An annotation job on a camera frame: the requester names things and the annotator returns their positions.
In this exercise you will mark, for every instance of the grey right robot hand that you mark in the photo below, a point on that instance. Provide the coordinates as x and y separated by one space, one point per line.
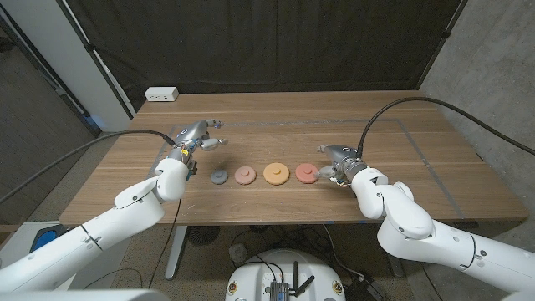
344 156

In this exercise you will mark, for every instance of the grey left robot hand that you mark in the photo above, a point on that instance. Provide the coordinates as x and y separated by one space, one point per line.
190 134

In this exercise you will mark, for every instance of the coral red hanoi disc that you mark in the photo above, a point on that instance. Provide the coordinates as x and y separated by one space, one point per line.
305 173

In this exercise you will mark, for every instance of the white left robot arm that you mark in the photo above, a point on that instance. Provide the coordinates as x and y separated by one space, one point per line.
83 251

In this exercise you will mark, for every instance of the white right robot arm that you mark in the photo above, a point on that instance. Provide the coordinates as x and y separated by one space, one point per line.
409 226

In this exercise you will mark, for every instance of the grey hanoi disc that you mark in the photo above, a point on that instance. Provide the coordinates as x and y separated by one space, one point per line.
219 177

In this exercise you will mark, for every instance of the dusty pink hanoi disc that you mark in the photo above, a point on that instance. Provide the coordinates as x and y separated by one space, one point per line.
245 175

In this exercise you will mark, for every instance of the large orange hanoi disc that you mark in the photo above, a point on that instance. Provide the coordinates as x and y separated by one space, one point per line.
276 174

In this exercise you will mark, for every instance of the white power outlet box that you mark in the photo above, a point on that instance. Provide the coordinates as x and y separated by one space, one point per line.
161 94

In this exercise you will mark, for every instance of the black floor fan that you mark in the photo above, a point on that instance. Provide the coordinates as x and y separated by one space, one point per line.
202 235

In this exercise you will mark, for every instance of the light grey table leg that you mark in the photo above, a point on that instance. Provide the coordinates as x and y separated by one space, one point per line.
175 251

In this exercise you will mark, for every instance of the black backdrop curtain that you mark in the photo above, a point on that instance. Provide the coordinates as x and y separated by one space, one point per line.
267 42

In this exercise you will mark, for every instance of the dark table leg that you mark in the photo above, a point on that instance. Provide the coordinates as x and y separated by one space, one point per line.
397 269

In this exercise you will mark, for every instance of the grey floor cylinder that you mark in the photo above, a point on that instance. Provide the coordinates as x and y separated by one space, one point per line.
238 253

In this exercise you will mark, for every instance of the black backdrop stand pole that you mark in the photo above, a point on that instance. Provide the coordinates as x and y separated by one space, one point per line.
447 33
90 47

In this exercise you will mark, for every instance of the black floor power strip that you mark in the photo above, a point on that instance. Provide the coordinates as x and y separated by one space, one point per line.
363 290

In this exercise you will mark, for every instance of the white robot torso base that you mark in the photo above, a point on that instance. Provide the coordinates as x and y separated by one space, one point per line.
255 271

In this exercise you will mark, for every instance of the black antenna radio module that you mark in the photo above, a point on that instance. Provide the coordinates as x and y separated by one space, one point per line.
279 290

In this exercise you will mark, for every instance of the white pedal board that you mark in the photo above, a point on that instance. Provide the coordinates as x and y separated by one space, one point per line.
113 263

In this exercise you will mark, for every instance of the blue foot pad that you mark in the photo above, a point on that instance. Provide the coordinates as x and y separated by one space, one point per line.
45 241

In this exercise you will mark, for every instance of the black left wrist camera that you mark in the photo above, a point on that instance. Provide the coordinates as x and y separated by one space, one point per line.
192 169

